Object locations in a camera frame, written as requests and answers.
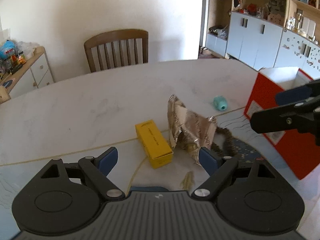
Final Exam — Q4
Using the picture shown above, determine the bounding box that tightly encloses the brown fabric scrunchie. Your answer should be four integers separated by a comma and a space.
210, 127, 237, 158

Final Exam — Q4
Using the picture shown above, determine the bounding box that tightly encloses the silver foil wrapper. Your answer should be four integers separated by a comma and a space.
167, 95, 217, 165

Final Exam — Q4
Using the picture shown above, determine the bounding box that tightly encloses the yellow small carton box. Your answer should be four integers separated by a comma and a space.
135, 120, 173, 169

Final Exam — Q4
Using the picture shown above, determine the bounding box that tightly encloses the red white cardboard box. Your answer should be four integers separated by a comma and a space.
244, 67, 319, 179

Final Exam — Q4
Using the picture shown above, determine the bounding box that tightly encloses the white drawer sideboard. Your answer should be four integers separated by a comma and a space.
1, 46, 55, 101

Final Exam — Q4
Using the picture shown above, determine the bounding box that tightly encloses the wooden chair far side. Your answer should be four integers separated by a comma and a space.
84, 29, 149, 73

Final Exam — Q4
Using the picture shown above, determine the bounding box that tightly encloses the white wall cabinet unit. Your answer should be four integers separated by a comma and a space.
200, 0, 319, 79

